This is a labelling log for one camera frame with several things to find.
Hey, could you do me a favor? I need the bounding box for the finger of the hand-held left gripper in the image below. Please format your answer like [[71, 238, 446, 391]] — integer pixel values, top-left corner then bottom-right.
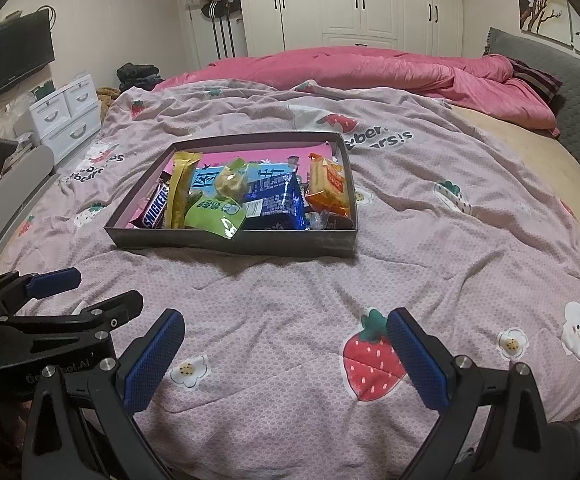
[[0, 289, 144, 347], [0, 266, 82, 318]]

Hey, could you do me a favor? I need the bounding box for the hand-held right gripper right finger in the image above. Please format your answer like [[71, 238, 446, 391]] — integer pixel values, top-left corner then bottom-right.
[[386, 306, 561, 480]]

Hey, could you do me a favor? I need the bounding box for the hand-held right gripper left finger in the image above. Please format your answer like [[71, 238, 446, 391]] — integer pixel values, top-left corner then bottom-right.
[[21, 307, 187, 480]]

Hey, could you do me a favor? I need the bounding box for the grey cardboard box tray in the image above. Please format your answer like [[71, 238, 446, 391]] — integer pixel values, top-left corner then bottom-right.
[[104, 131, 359, 259]]

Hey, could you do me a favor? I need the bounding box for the small clear pastry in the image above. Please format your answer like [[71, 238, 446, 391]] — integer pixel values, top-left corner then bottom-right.
[[213, 157, 249, 201]]

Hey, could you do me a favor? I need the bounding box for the blue cookie packet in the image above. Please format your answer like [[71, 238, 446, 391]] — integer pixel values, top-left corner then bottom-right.
[[242, 165, 308, 231]]

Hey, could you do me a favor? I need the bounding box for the orange rice cracker packet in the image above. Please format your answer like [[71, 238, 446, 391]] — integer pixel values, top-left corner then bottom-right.
[[304, 152, 351, 218]]

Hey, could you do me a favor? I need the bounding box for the brown chocolate bar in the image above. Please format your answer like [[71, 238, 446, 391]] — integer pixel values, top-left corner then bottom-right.
[[140, 182, 171, 228]]

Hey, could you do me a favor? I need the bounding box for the white drawer cabinet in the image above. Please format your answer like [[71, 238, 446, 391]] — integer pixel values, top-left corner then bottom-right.
[[28, 74, 101, 165]]

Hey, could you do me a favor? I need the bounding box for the pink printed blanket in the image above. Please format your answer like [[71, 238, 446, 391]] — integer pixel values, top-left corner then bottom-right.
[[0, 79, 580, 480]]

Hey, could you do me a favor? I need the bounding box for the gold wafer bar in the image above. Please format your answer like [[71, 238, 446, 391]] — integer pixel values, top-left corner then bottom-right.
[[164, 151, 205, 230]]

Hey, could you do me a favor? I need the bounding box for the light green snack packet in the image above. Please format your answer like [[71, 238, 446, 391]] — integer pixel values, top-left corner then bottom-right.
[[184, 195, 248, 240]]

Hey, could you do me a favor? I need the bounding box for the black television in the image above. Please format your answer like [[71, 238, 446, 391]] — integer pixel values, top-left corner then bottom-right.
[[0, 9, 55, 113]]

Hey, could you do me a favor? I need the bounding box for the dark clothes pile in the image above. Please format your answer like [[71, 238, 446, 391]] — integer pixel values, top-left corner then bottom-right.
[[116, 62, 165, 93]]

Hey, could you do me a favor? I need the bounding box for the pink book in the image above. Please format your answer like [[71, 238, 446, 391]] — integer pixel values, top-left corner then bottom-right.
[[130, 146, 338, 231]]

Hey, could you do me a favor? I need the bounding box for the beige bed sheet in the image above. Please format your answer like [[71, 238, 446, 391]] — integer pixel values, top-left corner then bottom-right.
[[450, 102, 580, 241]]

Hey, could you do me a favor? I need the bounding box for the pink duvet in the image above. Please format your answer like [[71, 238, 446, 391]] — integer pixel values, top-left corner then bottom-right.
[[152, 46, 561, 138]]

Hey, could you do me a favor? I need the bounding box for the striped pillow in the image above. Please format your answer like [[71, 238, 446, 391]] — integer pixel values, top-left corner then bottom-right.
[[510, 57, 565, 108]]

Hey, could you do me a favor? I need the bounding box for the white wardrobe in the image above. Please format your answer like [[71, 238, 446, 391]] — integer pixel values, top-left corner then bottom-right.
[[235, 0, 466, 58]]

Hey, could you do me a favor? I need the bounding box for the floral wall painting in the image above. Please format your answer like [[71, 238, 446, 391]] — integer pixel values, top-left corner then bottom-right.
[[512, 0, 573, 48]]

